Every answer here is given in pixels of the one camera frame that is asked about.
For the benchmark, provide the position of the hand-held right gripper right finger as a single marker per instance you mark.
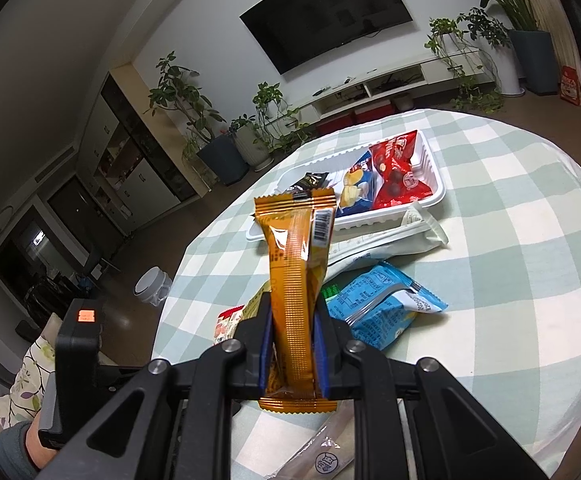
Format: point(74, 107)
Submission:
point(321, 355)

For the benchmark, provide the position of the orange snack packet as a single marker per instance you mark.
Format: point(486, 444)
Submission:
point(295, 280)

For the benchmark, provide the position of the strawberry print snack packet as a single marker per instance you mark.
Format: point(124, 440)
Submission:
point(228, 325)

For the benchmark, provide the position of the long white snack packet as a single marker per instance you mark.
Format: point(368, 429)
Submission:
point(385, 240)

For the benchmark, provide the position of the red snack packet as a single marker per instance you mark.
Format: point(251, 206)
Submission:
point(395, 175)

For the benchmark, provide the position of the wall television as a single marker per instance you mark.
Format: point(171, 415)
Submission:
point(325, 10)

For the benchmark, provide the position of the trailing vine plant on stand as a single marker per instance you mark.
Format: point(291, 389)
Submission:
point(465, 75)

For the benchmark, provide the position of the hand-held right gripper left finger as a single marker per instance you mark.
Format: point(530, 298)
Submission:
point(265, 350)

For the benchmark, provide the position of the black snack packet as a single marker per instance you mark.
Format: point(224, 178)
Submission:
point(310, 182)

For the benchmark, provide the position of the person's left forearm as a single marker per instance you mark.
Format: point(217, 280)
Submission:
point(15, 445)

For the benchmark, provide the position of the dark door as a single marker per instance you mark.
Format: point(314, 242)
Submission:
point(78, 220)

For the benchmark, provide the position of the clear packet with orange print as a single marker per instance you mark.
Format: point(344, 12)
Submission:
point(310, 455)

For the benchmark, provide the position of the small empty flower pot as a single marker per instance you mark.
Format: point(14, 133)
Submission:
point(403, 101)

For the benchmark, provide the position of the white plastic tray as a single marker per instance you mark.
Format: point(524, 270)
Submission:
point(420, 180)

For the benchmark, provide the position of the white television cabinet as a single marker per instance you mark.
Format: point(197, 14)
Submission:
point(410, 77)

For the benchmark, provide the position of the leafy tree in blue pot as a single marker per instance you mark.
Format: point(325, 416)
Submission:
point(220, 160)

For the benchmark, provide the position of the white trash bin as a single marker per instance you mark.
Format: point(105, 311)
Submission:
point(151, 287)

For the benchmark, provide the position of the red storage box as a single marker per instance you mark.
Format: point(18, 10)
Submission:
point(335, 124)
point(374, 111)

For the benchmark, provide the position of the light blue snack packet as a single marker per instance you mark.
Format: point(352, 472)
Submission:
point(370, 310)

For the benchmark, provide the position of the small plant ribbed white pot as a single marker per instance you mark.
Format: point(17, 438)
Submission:
point(253, 147)

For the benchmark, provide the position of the gold snack packet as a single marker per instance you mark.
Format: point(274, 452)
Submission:
point(260, 300)

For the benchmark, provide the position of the trailing pothos plant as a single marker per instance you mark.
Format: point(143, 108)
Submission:
point(278, 120)

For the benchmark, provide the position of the white wall cupboard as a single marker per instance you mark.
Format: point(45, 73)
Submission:
point(135, 180)

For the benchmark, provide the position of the broad leaf plant dark pot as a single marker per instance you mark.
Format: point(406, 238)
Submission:
point(535, 60)

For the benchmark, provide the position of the red paper bag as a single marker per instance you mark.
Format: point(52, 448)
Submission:
point(571, 87)

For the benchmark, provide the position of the leaf print cushion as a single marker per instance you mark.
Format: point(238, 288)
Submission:
point(25, 380)

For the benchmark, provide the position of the bushy plant tall white pot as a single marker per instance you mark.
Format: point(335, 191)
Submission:
point(505, 70)

